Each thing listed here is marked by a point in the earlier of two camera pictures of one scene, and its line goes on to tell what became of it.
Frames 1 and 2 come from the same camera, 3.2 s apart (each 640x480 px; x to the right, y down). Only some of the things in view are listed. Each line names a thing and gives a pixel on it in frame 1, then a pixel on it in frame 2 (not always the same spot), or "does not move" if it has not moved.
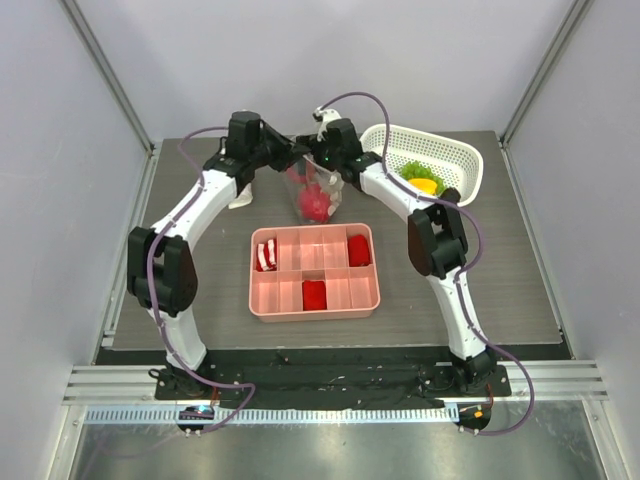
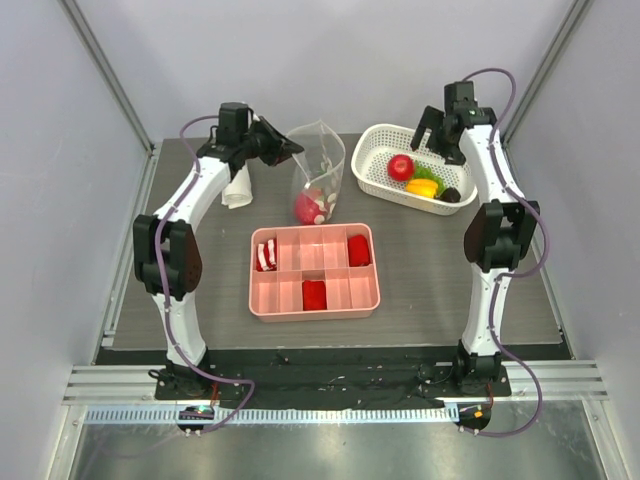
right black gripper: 314,148 -> 436,130
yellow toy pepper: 425,185 does not move
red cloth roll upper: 358,250 does not move
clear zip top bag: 314,191 does not move
